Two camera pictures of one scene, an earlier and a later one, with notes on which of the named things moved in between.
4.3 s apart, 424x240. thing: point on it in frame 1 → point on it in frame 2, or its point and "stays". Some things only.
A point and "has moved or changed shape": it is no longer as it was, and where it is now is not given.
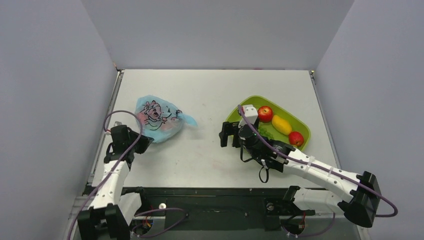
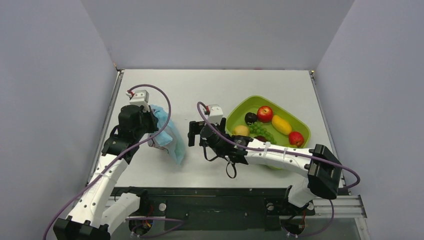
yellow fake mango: x=281 y=125 stays
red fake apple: x=265 y=114 stays
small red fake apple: x=296 y=138 stays
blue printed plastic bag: x=160 y=120 has moved or changed shape
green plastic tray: x=297 y=123 stays
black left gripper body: x=141 y=145 → x=148 y=124
